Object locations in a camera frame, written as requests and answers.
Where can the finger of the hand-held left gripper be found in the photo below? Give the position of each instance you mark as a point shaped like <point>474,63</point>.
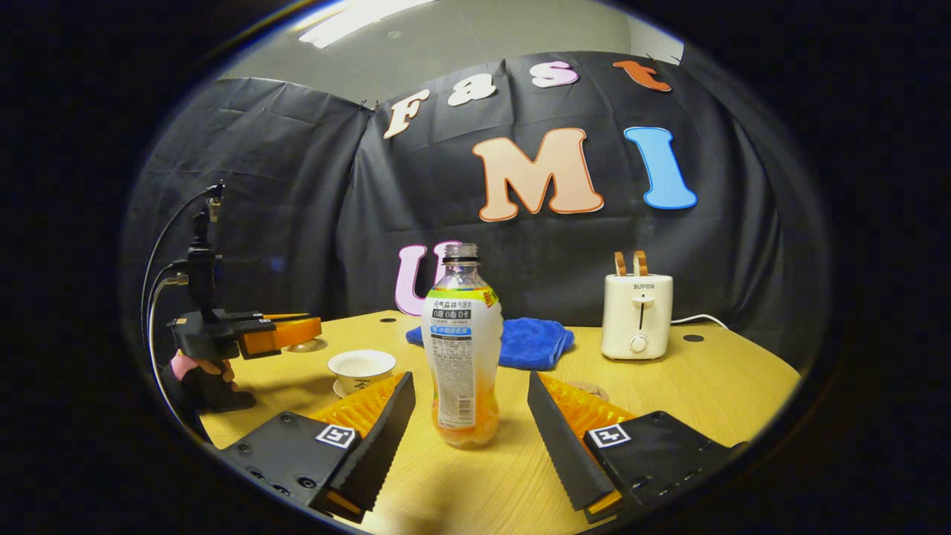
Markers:
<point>290,316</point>
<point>286,334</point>

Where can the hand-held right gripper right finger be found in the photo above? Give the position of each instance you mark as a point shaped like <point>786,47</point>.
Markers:
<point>561,446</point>

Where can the blue towel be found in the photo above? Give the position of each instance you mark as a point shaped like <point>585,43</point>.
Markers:
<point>535,342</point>

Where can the round cork coaster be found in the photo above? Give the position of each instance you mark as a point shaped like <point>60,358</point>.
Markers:
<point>591,388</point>

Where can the white saucer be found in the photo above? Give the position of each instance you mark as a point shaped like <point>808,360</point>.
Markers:
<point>340,389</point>

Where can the toast bread slice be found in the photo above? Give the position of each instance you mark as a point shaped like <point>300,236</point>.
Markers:
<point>640,263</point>
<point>620,264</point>

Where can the white toaster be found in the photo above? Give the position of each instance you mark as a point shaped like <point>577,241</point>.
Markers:
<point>637,319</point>

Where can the plastic water bottle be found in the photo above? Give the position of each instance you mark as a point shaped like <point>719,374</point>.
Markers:
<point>461,349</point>

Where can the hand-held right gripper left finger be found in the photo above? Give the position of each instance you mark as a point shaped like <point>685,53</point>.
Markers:
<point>379,438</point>

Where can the black backdrop cloth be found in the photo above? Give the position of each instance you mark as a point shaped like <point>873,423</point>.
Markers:
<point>282,186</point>

